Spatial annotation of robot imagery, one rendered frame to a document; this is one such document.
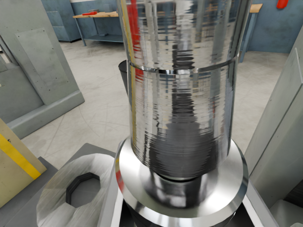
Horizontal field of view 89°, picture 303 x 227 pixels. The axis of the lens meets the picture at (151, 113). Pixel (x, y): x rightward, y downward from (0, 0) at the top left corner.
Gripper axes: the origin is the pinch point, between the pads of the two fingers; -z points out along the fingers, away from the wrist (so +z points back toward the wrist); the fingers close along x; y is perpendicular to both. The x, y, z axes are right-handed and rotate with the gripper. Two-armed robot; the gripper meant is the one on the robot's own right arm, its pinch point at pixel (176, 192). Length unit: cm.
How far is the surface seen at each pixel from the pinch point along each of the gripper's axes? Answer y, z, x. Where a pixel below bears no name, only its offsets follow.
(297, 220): 47, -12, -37
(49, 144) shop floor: 118, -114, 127
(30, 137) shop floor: 118, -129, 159
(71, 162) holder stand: 7.5, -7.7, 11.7
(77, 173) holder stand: 7.5, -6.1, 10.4
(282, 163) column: 32.0, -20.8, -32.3
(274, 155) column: 31.0, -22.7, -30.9
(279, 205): 48, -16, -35
